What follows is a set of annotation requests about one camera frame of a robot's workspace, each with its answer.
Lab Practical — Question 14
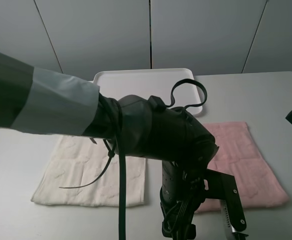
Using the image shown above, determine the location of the cream white towel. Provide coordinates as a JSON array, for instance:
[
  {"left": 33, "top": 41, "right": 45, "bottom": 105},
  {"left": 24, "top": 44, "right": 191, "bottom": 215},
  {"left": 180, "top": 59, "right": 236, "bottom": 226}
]
[{"left": 30, "top": 136, "right": 147, "bottom": 208}]

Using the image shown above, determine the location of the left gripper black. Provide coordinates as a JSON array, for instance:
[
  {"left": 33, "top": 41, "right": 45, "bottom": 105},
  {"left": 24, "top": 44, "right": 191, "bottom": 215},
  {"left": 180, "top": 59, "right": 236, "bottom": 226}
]
[{"left": 160, "top": 161, "right": 206, "bottom": 240}]

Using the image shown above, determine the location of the white plastic tray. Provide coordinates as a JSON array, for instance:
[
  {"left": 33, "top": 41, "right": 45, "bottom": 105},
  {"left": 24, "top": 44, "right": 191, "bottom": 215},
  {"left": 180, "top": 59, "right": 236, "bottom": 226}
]
[{"left": 92, "top": 68, "right": 203, "bottom": 107}]

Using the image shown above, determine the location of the pink towel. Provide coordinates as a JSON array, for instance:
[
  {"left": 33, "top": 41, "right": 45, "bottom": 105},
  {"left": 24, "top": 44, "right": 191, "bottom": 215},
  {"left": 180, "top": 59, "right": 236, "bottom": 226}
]
[{"left": 204, "top": 121, "right": 290, "bottom": 209}]

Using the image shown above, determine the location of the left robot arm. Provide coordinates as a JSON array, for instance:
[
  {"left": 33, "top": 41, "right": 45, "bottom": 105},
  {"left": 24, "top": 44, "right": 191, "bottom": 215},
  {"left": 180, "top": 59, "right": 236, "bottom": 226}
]
[{"left": 0, "top": 53, "right": 218, "bottom": 240}]

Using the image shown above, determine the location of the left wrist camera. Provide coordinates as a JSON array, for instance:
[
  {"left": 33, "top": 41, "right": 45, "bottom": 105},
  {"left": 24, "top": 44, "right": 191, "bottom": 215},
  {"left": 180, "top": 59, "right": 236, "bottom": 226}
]
[{"left": 204, "top": 169, "right": 248, "bottom": 240}]

